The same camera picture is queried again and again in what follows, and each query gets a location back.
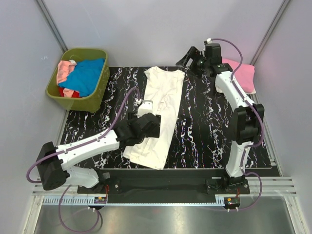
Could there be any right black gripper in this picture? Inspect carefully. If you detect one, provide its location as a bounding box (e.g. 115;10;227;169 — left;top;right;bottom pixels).
175;47;209;80

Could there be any white printed t shirt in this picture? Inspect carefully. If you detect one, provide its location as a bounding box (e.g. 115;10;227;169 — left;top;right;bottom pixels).
123;66;185;170

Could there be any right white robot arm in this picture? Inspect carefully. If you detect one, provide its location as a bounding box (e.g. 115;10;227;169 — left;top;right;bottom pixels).
176;43;264;193

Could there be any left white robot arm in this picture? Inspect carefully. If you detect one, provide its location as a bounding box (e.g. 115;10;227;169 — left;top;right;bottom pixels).
36;113;161;193

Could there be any folded pink t shirt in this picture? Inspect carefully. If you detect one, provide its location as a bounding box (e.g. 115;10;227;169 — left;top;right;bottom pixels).
234;64;255;84

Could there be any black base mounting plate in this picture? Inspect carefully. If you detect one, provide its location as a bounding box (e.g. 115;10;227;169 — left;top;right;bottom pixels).
78;169;250;205

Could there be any black marble pattern mat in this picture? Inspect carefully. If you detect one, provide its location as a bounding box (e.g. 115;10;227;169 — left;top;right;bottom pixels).
48;65;283;176

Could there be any red t shirt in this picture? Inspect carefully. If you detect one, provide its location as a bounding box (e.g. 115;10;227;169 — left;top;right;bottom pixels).
58;87;80;98

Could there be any folded cream t shirt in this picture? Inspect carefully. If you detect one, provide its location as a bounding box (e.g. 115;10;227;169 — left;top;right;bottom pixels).
215;83;256;95

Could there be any blue t shirt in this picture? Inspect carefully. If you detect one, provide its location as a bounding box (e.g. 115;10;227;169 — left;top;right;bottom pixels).
57;58;105;98

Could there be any salmon pink t shirt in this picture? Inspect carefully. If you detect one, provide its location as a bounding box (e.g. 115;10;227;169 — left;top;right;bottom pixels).
56;60;77;85

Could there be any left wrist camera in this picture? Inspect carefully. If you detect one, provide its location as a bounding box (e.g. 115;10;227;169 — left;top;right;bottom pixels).
137;100;153;117

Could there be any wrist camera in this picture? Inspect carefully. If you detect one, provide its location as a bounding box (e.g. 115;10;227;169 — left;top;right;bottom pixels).
204;38;213;45
137;100;153;117

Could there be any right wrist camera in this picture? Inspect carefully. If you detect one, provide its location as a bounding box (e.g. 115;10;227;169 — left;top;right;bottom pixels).
204;38;213;45

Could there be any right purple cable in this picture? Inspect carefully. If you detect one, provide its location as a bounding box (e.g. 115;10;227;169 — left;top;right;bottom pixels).
211;38;265;212

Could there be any white slotted cable duct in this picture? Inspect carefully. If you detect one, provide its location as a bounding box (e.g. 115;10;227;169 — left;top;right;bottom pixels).
43;195;108;206

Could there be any aluminium frame rail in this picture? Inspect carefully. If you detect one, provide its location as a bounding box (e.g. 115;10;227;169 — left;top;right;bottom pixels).
31;176;297;196

